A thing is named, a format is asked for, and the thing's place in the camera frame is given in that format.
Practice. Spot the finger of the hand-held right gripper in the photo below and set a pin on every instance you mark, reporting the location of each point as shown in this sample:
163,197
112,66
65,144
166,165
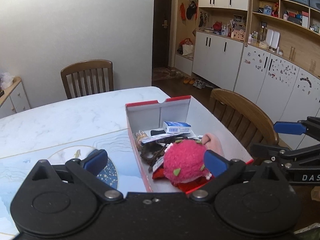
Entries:
270,151
290,128

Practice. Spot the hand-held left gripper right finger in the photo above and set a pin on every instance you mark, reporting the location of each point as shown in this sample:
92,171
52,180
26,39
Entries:
216,162

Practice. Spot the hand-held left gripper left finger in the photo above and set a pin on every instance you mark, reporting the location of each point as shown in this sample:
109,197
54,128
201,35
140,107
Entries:
96,160

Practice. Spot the pink plush dragon fruit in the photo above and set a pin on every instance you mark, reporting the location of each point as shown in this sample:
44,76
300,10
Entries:
182,160

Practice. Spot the red cardboard box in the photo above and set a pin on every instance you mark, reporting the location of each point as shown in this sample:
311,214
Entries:
215,120

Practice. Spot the small blue carton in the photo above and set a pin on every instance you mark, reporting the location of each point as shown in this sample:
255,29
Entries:
176,128

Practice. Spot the pink cloth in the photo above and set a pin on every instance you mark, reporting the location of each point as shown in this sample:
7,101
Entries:
213,142

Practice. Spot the curved back wooden chair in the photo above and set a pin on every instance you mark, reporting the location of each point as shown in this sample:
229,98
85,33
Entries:
250,110

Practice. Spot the beige striped object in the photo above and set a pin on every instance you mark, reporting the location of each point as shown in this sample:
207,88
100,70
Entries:
140,137

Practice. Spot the brown carved wooden item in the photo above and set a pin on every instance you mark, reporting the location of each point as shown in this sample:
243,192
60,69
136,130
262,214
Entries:
147,155

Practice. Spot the white lower cabinets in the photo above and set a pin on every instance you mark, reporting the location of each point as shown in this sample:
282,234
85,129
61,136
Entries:
252,80

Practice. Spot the white and blue tube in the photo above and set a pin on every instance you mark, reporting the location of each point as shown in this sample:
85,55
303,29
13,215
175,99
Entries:
157,138

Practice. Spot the tall clear glass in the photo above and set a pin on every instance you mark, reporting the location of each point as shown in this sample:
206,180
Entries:
292,53

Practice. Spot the white sneaker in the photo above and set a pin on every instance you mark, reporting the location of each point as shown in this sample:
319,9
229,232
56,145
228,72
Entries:
196,83
202,85

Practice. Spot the yellow slipper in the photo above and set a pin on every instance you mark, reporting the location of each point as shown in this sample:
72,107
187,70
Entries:
192,81
186,81

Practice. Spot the white canister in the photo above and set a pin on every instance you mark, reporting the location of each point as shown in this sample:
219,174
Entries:
269,37
276,39

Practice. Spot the slatted wooden chair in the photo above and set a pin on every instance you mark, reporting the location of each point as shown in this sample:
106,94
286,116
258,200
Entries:
85,66

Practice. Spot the white sideboard with drawers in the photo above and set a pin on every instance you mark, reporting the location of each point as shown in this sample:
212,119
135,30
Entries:
17,97

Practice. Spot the white shoe bench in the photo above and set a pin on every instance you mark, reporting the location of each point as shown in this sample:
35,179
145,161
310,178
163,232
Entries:
183,63

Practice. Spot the white bag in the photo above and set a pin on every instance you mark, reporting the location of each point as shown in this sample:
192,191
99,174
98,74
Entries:
188,50

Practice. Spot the white pump bottle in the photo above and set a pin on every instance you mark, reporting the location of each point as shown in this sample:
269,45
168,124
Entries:
223,31

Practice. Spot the clear plastic bag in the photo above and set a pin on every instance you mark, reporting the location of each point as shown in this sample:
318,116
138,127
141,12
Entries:
6,80

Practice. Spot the red bag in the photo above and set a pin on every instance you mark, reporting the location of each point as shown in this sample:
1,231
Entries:
186,41

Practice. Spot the red pot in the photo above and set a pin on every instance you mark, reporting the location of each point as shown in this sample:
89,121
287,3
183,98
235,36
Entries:
217,25

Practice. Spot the hanging black cap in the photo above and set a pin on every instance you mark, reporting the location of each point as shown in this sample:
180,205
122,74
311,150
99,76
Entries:
191,11

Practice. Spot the hanging red item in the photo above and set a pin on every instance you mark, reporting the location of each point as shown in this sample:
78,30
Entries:
182,11

